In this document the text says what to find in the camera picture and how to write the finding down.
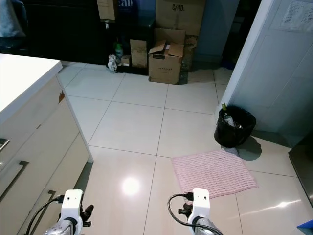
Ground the green glass wine bottle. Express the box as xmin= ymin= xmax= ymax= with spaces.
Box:
xmin=221 ymin=103 xmax=235 ymax=127

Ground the dark steel appliance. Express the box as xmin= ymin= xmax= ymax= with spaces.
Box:
xmin=288 ymin=131 xmax=313 ymax=209

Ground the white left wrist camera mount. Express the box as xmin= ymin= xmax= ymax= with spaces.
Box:
xmin=61 ymin=189 xmax=84 ymax=227

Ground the white paper notice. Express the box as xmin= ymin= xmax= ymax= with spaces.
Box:
xmin=281 ymin=0 xmax=313 ymax=32

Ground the pink woven floor mat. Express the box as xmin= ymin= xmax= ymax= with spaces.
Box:
xmin=171 ymin=149 xmax=260 ymax=199

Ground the grey cloth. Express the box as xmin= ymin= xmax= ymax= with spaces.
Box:
xmin=0 ymin=0 xmax=26 ymax=39

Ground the white kitchen island cabinet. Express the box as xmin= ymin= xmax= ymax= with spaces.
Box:
xmin=0 ymin=53 xmax=93 ymax=235

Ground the large printed cardboard box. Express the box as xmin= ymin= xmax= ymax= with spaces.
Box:
xmin=156 ymin=0 xmax=206 ymax=36

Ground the small flat cardboard box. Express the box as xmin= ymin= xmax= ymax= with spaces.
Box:
xmin=130 ymin=39 xmax=148 ymax=68

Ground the open brown cardboard box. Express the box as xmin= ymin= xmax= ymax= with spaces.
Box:
xmin=148 ymin=39 xmax=185 ymax=85

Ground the black trash bin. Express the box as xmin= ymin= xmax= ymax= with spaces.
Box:
xmin=214 ymin=105 xmax=256 ymax=148

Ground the narrow brown cardboard box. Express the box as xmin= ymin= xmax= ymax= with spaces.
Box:
xmin=97 ymin=0 xmax=119 ymax=21

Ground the green plastic bottle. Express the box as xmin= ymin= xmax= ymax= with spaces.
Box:
xmin=114 ymin=42 xmax=124 ymax=62

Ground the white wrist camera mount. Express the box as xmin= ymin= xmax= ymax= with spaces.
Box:
xmin=188 ymin=188 xmax=210 ymax=222
xmin=61 ymin=189 xmax=84 ymax=227

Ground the blue object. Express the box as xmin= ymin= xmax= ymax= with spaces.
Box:
xmin=297 ymin=223 xmax=313 ymax=235

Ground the white crumpled bag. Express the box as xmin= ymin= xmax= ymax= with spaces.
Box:
xmin=108 ymin=55 xmax=118 ymax=73

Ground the black shelf unit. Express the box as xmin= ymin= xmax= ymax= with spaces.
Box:
xmin=103 ymin=0 xmax=156 ymax=75

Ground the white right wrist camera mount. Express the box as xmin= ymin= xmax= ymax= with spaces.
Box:
xmin=188 ymin=188 xmax=210 ymax=222

